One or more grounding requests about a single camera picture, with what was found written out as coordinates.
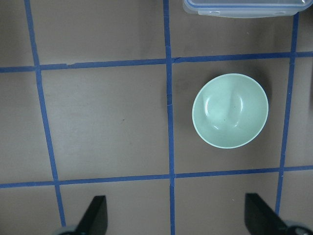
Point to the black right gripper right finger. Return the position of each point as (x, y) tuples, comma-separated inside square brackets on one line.
[(260, 219)]

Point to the green bowl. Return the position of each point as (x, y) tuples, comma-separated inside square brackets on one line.
[(230, 111)]

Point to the clear plastic lidded container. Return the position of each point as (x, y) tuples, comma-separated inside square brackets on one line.
[(246, 8)]

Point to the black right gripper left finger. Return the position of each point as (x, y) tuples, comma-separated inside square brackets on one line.
[(95, 219)]

